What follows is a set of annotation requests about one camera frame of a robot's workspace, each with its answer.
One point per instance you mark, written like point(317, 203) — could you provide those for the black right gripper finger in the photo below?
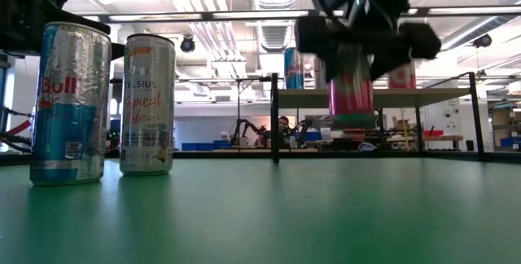
point(309, 33)
point(421, 42)

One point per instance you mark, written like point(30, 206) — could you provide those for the silver Diet Coke can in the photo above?
point(319, 74)

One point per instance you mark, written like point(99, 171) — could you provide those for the blue silver Red Bull can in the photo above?
point(69, 113)
point(292, 72)

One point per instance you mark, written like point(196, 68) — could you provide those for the white Celsius can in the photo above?
point(147, 109)

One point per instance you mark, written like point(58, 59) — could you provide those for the black background robot arm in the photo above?
point(303, 127)
point(244, 127)

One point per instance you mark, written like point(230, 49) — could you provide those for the black-framed wooden shelf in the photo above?
point(439, 98)

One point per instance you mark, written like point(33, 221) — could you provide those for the white LED light strip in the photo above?
point(260, 14)
point(154, 17)
point(413, 11)
point(472, 10)

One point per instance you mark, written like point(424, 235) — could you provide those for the red tray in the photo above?
point(433, 133)

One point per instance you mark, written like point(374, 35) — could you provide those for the blue storage bin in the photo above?
point(223, 145)
point(189, 146)
point(313, 136)
point(206, 146)

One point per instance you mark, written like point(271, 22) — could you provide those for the brown cardboard box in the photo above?
point(506, 117)

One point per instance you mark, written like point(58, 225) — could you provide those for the black ceiling camera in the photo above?
point(482, 40)
point(187, 45)

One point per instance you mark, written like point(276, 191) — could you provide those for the black metal rig frame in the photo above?
point(207, 15)

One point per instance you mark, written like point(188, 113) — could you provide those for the black table edge rail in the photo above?
point(224, 155)

